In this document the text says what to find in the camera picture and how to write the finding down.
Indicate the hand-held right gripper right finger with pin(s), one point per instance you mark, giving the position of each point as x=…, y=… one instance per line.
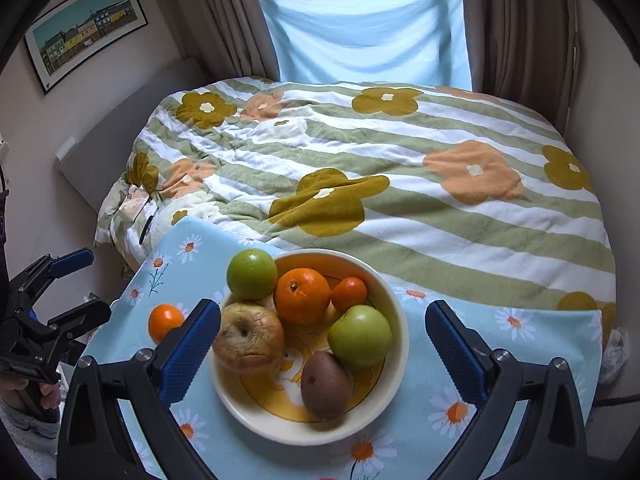
x=457, y=355

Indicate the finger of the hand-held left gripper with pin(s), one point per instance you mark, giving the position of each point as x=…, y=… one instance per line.
x=82, y=317
x=72, y=262

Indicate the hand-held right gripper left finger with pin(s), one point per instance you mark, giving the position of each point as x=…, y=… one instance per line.
x=192, y=345

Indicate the wrinkled yellow apple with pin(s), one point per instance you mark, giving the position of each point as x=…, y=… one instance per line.
x=247, y=337

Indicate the green apple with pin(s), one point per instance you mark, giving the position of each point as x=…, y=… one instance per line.
x=252, y=272
x=360, y=335

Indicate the cream bowl with yellow print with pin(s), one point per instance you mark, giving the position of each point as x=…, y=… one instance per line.
x=270, y=410

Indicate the large orange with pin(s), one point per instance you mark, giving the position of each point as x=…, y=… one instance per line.
x=302, y=295

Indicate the small orange tangerine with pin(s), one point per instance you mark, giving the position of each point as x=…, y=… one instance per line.
x=166, y=322
x=350, y=294

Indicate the brown kiwi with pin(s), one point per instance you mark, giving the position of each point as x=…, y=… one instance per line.
x=325, y=385

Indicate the person's left hand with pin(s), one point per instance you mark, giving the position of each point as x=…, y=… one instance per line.
x=47, y=397

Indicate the small black oval object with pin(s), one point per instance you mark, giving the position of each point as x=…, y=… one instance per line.
x=146, y=227

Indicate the pink paper tag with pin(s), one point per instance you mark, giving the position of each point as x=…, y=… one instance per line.
x=134, y=204

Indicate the blue daisy tablecloth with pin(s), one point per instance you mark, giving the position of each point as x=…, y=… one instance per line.
x=440, y=440

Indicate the white headboard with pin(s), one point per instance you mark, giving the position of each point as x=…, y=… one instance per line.
x=130, y=125

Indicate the clear plastic bag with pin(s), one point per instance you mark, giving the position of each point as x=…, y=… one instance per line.
x=615, y=355

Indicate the striped floral blanket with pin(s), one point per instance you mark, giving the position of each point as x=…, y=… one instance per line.
x=400, y=185

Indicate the brown curtain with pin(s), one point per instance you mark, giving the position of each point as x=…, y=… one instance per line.
x=225, y=15
x=520, y=35

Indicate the light blue window cloth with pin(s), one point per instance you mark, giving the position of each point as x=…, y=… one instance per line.
x=365, y=30

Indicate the framed wall poster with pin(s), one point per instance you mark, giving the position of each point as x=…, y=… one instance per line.
x=85, y=30

